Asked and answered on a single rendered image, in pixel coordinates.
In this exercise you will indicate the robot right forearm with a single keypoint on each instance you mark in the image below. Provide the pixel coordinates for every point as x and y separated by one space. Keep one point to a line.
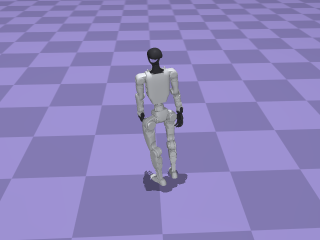
177 101

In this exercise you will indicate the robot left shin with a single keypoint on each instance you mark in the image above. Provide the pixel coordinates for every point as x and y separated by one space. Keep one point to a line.
157 163

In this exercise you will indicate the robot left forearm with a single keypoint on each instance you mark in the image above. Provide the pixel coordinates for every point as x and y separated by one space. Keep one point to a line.
140 105

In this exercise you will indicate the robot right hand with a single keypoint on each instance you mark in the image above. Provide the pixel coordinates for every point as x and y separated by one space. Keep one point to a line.
179 122

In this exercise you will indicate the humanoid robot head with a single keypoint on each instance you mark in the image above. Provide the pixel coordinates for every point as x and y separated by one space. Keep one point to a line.
155 54

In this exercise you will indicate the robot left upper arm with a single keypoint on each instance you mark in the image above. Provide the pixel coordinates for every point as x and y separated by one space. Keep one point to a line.
139 82

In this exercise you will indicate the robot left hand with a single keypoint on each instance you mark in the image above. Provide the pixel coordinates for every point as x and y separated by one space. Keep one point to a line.
141 117

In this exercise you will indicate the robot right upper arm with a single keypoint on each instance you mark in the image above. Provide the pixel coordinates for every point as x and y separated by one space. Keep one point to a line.
174 81

